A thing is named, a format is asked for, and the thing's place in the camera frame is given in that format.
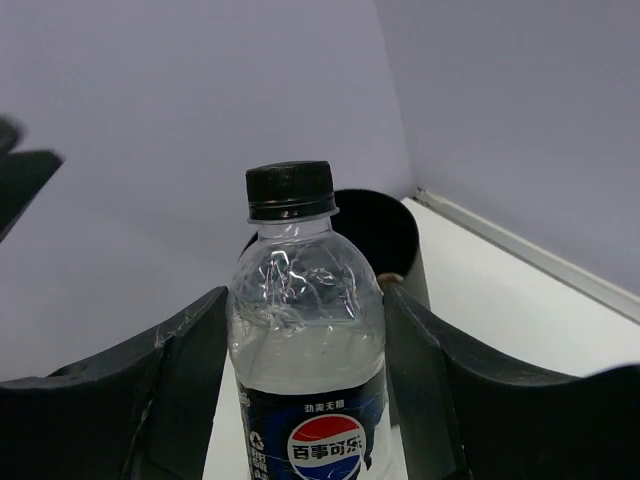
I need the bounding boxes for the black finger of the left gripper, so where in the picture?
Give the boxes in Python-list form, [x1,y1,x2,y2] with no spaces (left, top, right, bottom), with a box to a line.
[1,115,64,240]

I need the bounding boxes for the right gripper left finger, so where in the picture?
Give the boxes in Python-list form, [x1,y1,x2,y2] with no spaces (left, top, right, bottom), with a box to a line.
[1,287,228,479]

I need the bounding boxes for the Pepsi label clear bottle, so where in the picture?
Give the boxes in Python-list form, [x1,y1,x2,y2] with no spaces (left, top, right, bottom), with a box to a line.
[227,161,394,479]

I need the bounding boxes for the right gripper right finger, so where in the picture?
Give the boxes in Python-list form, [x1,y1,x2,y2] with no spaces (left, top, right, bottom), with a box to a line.
[384,286,639,479]

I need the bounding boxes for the black cylindrical bin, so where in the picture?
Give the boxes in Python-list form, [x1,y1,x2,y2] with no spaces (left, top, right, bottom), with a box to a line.
[332,189,430,307]

